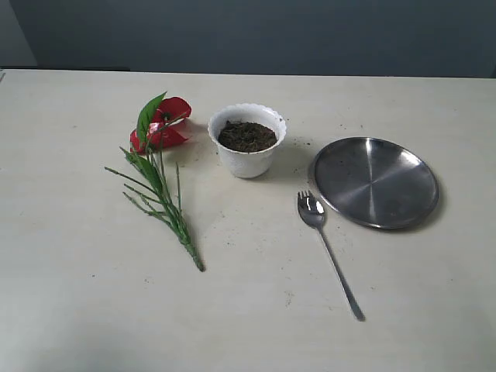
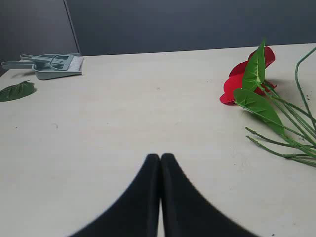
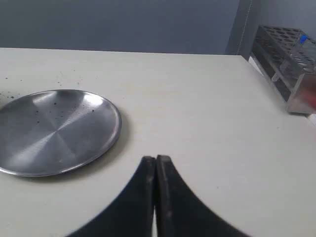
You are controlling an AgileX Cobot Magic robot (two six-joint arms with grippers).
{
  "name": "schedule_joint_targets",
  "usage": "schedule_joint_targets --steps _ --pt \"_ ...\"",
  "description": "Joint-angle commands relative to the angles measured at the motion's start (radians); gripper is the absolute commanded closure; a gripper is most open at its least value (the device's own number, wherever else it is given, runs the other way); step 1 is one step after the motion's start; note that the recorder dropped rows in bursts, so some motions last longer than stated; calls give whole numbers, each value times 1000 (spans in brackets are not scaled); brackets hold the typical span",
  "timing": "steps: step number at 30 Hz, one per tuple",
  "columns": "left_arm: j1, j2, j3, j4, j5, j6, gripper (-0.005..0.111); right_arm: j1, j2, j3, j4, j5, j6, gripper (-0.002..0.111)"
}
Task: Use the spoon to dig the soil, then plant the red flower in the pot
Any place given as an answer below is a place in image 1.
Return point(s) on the round stainless steel plate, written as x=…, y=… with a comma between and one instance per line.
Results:
x=375, y=183

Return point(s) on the clump of roots and soil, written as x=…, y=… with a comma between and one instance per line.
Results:
x=246, y=137

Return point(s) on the white scalloped flower pot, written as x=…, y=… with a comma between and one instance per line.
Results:
x=243, y=164

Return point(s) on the red artificial flower with stem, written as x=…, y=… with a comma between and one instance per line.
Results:
x=154, y=133

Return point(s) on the stainless steel spork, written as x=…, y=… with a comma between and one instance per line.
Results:
x=313, y=214

